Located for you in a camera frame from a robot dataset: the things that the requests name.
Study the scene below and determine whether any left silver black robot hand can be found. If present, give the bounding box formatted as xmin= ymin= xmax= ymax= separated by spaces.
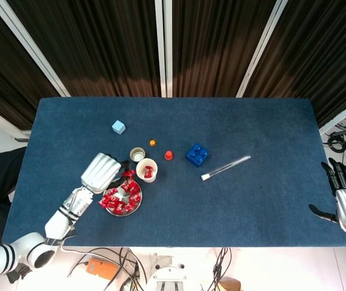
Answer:
xmin=80 ymin=152 xmax=137 ymax=195

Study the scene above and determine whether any small metal tin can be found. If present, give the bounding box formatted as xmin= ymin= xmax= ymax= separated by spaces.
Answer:
xmin=129 ymin=147 xmax=147 ymax=163

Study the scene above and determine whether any white paper cup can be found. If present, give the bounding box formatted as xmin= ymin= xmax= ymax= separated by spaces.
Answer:
xmin=135 ymin=158 xmax=159 ymax=183

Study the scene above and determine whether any metal bowl of red candies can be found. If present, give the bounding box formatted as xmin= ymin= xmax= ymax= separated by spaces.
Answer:
xmin=102 ymin=177 xmax=144 ymax=217

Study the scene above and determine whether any light blue cube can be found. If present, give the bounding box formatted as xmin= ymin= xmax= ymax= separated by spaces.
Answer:
xmin=111 ymin=119 xmax=127 ymax=135

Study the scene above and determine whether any orange device box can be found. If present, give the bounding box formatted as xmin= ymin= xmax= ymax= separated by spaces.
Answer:
xmin=87 ymin=256 xmax=119 ymax=280

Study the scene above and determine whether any blue toy building brick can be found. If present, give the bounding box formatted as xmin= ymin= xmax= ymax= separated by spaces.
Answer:
xmin=185 ymin=142 xmax=211 ymax=168

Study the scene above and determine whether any clear test tube white stopper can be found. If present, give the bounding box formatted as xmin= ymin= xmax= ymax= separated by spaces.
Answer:
xmin=201 ymin=155 xmax=251 ymax=182

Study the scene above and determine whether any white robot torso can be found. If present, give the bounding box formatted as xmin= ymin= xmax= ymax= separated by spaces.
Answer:
xmin=145 ymin=253 xmax=188 ymax=291

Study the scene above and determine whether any blue felt table cover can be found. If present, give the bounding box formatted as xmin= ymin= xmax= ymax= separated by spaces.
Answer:
xmin=4 ymin=96 xmax=346 ymax=248

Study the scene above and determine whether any dark brown pleated curtain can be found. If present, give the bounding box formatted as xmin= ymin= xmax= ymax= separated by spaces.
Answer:
xmin=245 ymin=0 xmax=346 ymax=128
xmin=171 ymin=0 xmax=278 ymax=98
xmin=7 ymin=0 xmax=161 ymax=98
xmin=0 ymin=0 xmax=61 ymax=131

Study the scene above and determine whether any black stand leg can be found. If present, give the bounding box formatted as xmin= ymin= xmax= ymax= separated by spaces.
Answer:
xmin=5 ymin=263 xmax=33 ymax=284

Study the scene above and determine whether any brown wooden object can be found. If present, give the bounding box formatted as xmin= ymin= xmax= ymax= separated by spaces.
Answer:
xmin=218 ymin=277 xmax=242 ymax=291

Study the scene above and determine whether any black coiled cable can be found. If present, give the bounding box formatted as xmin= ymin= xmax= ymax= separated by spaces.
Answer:
xmin=327 ymin=135 xmax=346 ymax=154

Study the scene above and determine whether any black cable bundle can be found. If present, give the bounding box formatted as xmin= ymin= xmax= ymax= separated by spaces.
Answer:
xmin=207 ymin=247 xmax=233 ymax=291
xmin=66 ymin=247 xmax=148 ymax=291

